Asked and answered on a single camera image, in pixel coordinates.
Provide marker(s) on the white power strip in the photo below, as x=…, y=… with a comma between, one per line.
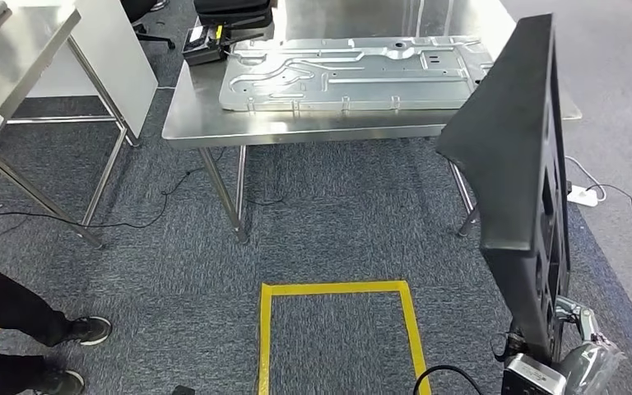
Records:
x=582, y=196

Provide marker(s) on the black office chair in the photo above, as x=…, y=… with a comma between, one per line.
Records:
x=141, y=22

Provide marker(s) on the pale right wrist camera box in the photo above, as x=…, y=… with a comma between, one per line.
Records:
x=534, y=379

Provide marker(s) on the black device with yellow label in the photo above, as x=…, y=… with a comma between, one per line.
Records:
x=201, y=49

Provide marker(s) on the stamped silver metal panel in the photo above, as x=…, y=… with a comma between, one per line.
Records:
x=348, y=82

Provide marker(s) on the stainless steel table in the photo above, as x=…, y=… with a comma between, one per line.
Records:
x=27, y=60

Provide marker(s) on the person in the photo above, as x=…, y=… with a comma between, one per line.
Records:
x=5, y=305

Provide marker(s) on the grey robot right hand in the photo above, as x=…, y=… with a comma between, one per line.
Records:
x=594, y=365

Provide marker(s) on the black case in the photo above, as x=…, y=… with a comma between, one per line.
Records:
x=234, y=11

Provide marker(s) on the stainless steel workbench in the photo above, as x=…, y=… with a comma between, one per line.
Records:
x=196, y=120

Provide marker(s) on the black plastic plate bracket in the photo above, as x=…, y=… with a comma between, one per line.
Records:
x=507, y=136

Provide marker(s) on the white board panel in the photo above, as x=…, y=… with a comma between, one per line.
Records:
x=114, y=71

